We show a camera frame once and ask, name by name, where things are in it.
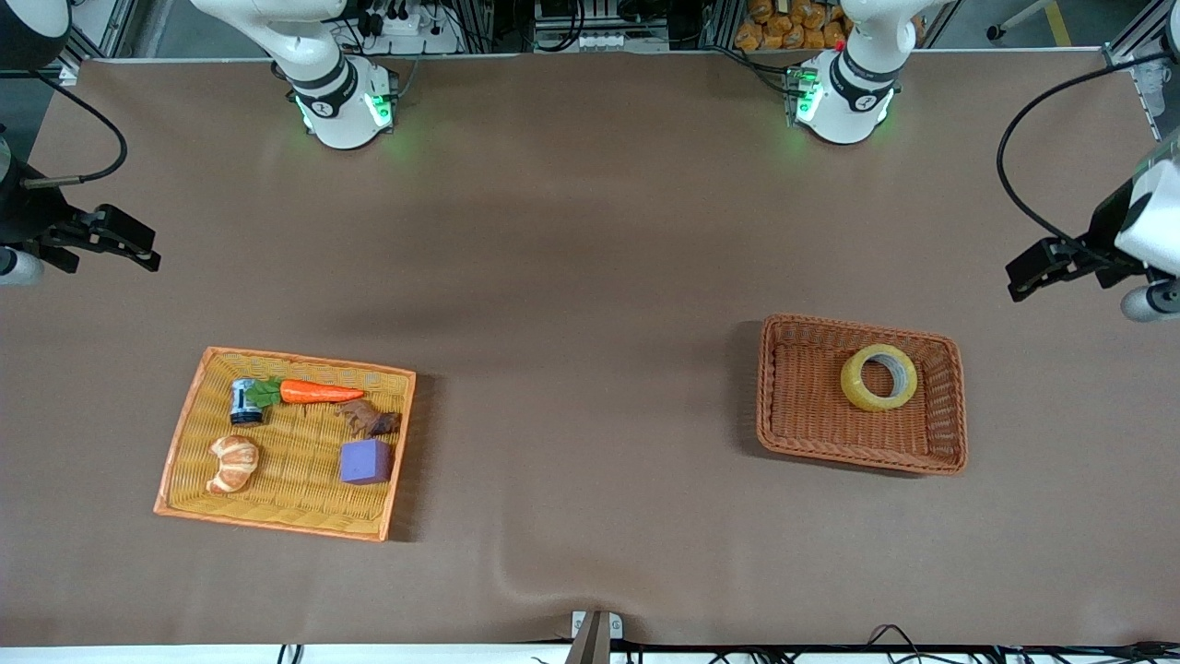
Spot yellow clear tape roll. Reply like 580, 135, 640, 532
840, 343, 920, 413

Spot blue and white can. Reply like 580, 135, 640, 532
230, 378, 266, 427

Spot toy croissant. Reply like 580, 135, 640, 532
206, 435, 262, 496

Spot orange toy carrot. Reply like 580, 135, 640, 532
244, 377, 367, 409

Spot brown wicker basket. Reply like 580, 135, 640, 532
757, 314, 969, 477

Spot orange-rimmed yellow wicker tray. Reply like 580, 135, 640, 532
153, 346, 418, 543

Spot brown toy animal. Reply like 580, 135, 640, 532
334, 398, 404, 439

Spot purple cube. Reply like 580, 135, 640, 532
340, 438, 394, 487

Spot bag of orange snacks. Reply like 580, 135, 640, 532
734, 0, 850, 53

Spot white power strip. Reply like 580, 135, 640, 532
367, 0, 464, 56

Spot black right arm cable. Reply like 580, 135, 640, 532
22, 69, 128, 191

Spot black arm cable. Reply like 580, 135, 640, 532
22, 69, 128, 191
997, 51, 1180, 252

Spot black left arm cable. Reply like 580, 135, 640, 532
997, 51, 1180, 252

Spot aluminium frame profile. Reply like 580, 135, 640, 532
1103, 0, 1180, 71

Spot black floor cables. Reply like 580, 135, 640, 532
857, 624, 1180, 664

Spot metal table bracket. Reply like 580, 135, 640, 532
571, 609, 625, 664

